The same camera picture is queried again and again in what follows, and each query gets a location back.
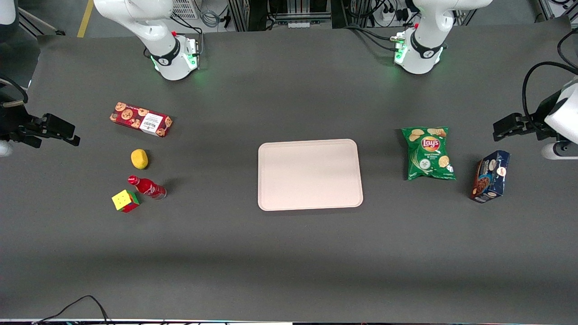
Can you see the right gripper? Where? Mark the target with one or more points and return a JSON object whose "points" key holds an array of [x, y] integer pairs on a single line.
{"points": [[14, 123]]}

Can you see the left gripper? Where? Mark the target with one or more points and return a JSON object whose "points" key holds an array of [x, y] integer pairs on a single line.
{"points": [[534, 122]]}

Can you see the red coke bottle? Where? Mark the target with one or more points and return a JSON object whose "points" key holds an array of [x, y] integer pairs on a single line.
{"points": [[146, 186]]}

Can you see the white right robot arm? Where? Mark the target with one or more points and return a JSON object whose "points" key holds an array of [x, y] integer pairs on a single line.
{"points": [[167, 49]]}

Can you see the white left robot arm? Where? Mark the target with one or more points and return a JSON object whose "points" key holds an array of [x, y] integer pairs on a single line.
{"points": [[422, 49]]}

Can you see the beige plastic tray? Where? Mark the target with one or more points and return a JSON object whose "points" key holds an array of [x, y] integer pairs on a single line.
{"points": [[311, 176]]}

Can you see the dark blue cookie box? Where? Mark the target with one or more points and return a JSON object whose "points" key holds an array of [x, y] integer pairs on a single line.
{"points": [[490, 178]]}

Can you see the red cookie box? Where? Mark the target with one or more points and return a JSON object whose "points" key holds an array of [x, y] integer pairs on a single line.
{"points": [[135, 118]]}

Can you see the yellow lemon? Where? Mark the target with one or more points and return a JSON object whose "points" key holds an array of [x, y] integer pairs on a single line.
{"points": [[139, 159]]}

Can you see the green chips bag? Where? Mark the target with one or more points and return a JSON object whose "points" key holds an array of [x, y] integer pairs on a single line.
{"points": [[429, 155]]}

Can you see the colourful puzzle cube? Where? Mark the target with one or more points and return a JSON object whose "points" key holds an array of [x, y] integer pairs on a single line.
{"points": [[124, 201]]}

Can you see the white power strip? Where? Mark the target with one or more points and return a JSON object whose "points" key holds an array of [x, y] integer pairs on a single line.
{"points": [[390, 17]]}

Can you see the white vented box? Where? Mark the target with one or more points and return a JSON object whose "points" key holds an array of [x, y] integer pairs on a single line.
{"points": [[185, 9]]}

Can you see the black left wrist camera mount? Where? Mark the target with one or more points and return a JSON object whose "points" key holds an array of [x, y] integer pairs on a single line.
{"points": [[542, 128]]}

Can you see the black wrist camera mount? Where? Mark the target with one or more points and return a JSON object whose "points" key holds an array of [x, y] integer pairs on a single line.
{"points": [[542, 128], [13, 124]]}

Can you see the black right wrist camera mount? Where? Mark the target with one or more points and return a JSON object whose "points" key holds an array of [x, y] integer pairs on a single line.
{"points": [[13, 124]]}

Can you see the aluminium profile frame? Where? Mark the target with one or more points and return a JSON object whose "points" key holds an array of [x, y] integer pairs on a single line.
{"points": [[302, 16]]}

